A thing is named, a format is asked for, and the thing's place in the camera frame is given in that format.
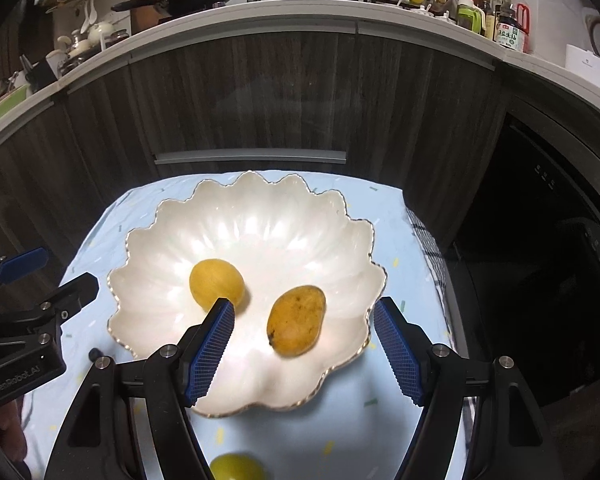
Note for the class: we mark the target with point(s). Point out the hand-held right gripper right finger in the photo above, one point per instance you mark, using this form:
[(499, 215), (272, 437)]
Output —
[(397, 355)]

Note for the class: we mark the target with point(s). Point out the dark wooden kitchen cabinet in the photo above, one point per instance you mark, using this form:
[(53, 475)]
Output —
[(280, 100)]

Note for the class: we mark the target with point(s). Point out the light blue tablecloth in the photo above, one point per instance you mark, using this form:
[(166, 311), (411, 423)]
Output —
[(330, 440)]

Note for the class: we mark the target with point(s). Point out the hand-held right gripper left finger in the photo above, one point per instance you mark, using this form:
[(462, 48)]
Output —
[(210, 350)]

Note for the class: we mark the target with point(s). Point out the white box appliance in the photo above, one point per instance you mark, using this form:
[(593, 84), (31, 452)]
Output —
[(592, 66)]

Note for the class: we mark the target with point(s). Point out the yellow mango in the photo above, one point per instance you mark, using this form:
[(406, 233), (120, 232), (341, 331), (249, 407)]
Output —
[(295, 320)]

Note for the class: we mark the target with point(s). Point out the large soy sauce bottle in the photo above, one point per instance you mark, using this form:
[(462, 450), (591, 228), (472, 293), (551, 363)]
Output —
[(514, 25)]

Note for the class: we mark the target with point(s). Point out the green apple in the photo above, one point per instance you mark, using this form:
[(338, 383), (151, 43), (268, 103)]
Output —
[(237, 467)]

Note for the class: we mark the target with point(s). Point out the white cup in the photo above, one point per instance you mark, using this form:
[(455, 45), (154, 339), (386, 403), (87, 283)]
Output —
[(56, 62)]

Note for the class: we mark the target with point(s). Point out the white spoons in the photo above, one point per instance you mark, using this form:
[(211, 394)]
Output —
[(89, 15)]

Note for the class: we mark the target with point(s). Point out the black built-in appliance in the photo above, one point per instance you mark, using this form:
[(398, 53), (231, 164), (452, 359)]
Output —
[(545, 260)]

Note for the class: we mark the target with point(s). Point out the green pitcher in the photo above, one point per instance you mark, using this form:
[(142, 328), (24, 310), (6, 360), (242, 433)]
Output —
[(469, 16)]

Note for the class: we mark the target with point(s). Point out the yellow lemon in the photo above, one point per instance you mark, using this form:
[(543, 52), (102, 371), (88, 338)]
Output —
[(212, 280)]

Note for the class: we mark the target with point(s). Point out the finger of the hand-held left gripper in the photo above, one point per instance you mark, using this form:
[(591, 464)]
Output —
[(77, 290), (22, 261)]

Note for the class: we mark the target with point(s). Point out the black utensil holder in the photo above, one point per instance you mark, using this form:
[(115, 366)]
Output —
[(41, 75)]

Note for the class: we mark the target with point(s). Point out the white scalloped bowl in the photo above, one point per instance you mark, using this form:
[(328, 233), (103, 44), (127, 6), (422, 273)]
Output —
[(260, 240)]

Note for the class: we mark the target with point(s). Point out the yellow capped bottle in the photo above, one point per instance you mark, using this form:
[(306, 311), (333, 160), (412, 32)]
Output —
[(416, 0)]

